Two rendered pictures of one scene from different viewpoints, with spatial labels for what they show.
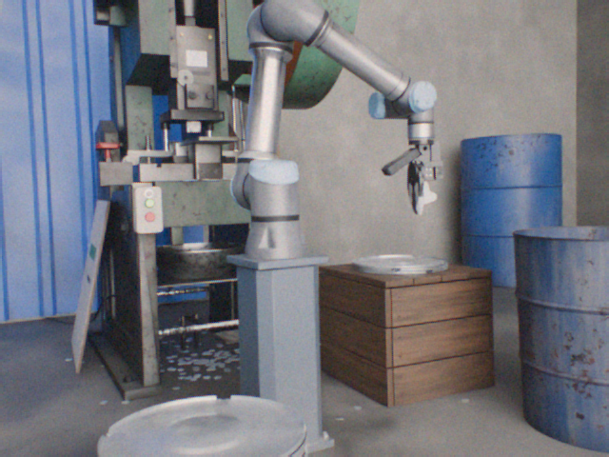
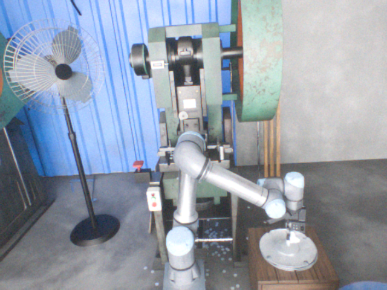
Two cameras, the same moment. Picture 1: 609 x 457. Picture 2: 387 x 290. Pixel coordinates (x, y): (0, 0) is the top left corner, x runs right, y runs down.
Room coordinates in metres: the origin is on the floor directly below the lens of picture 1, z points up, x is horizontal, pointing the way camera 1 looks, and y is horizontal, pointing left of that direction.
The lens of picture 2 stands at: (0.58, -0.56, 1.54)
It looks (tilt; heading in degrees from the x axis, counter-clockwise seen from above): 23 degrees down; 29
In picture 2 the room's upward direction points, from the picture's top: 5 degrees counter-clockwise
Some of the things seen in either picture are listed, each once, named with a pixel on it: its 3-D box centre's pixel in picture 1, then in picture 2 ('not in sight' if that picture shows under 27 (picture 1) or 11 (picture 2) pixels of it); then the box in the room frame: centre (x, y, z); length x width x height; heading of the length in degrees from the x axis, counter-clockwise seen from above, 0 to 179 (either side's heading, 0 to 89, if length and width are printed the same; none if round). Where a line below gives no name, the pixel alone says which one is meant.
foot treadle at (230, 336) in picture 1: (211, 328); (200, 234); (2.09, 0.31, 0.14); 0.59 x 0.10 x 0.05; 26
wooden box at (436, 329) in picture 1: (402, 323); (286, 275); (1.92, -0.32, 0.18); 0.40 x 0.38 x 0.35; 26
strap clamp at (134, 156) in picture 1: (146, 150); (169, 146); (2.14, 0.53, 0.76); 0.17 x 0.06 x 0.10; 116
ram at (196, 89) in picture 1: (193, 69); (190, 106); (2.17, 0.36, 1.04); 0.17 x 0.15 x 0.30; 26
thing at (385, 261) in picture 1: (398, 261); (287, 246); (1.92, -0.31, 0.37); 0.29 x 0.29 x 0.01
